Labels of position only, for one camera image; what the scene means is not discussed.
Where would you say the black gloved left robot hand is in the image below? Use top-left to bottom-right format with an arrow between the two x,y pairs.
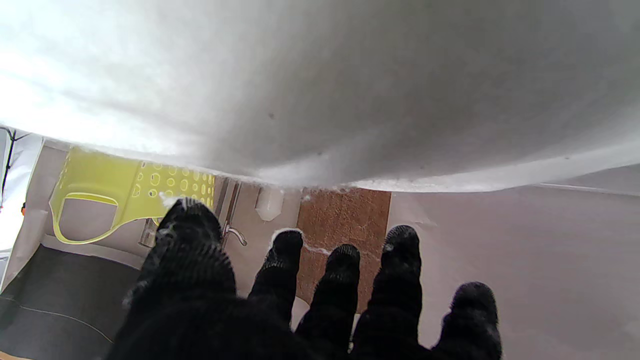
105,197 -> 503,360

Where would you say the white pillow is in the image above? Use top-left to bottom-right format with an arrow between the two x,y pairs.
0,0 -> 640,193

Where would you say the yellow perforated laundry basket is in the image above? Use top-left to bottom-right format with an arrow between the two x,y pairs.
49,146 -> 217,246

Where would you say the brown wooden cutting board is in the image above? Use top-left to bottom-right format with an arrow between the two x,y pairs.
295,187 -> 392,315

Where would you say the dark range hood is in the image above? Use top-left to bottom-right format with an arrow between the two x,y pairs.
0,244 -> 143,360

